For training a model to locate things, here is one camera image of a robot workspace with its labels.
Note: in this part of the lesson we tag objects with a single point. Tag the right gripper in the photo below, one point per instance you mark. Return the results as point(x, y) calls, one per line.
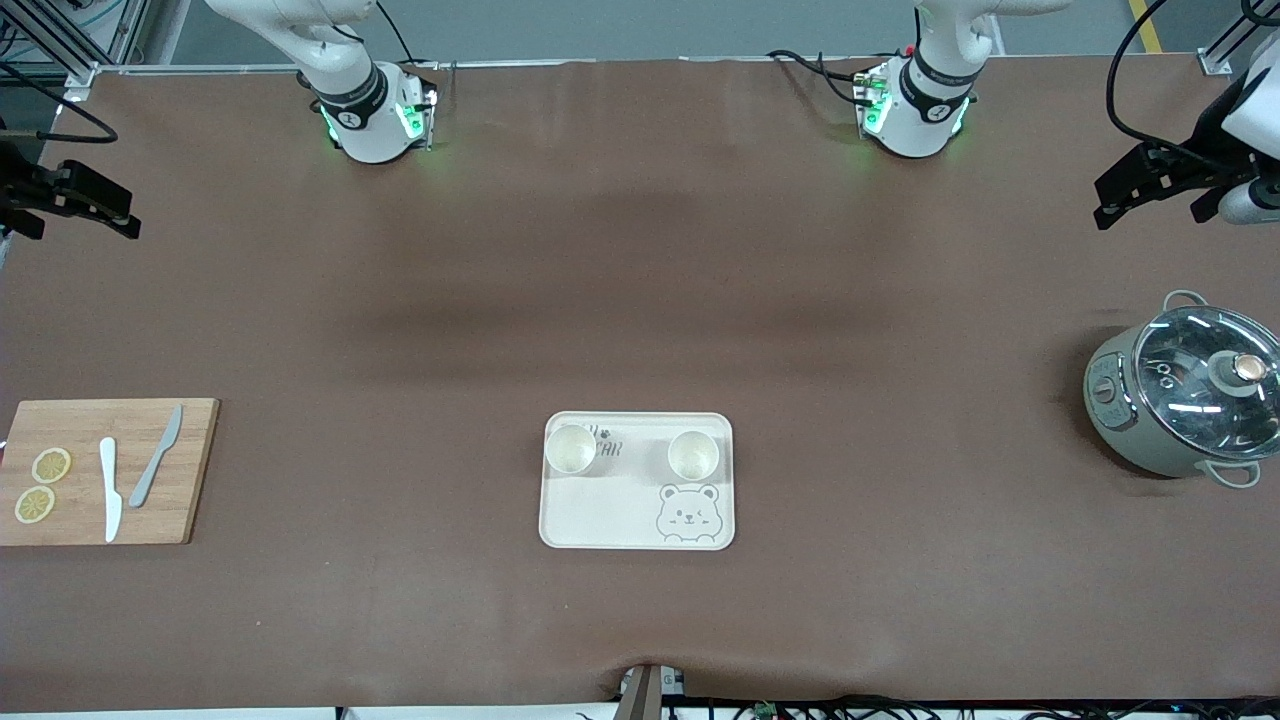
point(20, 184)

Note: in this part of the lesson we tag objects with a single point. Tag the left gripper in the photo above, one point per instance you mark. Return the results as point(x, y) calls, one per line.
point(1203, 162)

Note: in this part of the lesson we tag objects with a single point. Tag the white IKEA cup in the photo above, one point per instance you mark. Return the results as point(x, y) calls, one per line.
point(693, 456)
point(571, 450)

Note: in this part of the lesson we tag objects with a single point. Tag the cream bear print tray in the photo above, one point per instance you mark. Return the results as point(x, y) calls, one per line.
point(620, 510)

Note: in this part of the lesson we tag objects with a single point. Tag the glass pot lid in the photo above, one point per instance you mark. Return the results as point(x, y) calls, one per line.
point(1200, 380)

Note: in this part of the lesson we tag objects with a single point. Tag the grey electric cooking pot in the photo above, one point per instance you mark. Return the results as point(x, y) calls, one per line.
point(1118, 425)

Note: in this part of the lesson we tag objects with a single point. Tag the grey plastic knife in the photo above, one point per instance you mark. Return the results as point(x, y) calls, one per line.
point(152, 465)

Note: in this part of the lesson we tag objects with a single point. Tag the yellow lemon slice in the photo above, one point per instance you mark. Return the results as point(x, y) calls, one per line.
point(51, 465)
point(35, 504)

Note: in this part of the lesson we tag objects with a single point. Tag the wooden cutting board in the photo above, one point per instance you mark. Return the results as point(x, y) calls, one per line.
point(190, 470)

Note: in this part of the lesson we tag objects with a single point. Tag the white plastic knife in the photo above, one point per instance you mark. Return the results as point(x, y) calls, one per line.
point(110, 490)

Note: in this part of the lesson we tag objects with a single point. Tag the brown table cover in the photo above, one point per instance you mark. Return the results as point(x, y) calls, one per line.
point(640, 300)

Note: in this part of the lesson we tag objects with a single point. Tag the aluminium frame profile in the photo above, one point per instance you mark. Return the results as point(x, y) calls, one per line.
point(80, 70)
point(1215, 62)

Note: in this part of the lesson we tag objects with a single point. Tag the camera mount post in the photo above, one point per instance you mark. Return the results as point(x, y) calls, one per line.
point(640, 695)

